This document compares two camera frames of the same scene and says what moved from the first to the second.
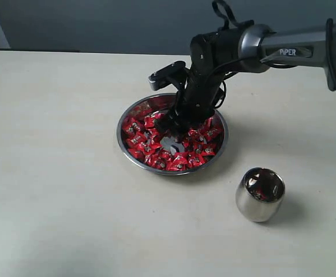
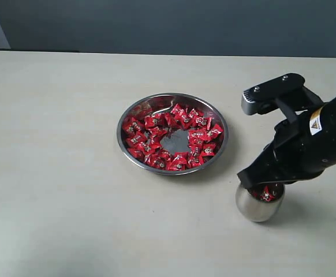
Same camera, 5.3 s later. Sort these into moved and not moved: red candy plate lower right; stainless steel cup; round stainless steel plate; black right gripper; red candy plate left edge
Moved: black right gripper
Not moved: stainless steel cup; round stainless steel plate; red candy plate left edge; red candy plate lower right
